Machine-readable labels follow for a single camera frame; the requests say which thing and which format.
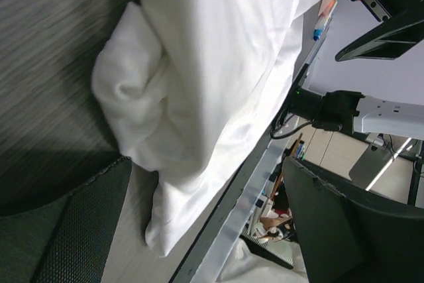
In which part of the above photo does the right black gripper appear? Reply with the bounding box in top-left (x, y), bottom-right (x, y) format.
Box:
top-left (335, 0), bottom-right (423, 62)

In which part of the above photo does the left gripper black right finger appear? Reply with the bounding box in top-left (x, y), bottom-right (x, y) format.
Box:
top-left (283, 157), bottom-right (423, 282)

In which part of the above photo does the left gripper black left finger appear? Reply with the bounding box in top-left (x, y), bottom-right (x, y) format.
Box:
top-left (1, 157), bottom-right (132, 282)

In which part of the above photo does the white printed t shirt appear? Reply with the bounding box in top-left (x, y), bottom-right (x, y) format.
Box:
top-left (91, 0), bottom-right (320, 256)

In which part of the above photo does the blue marker pen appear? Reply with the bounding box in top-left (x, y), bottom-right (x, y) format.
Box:
top-left (313, 17), bottom-right (327, 41)

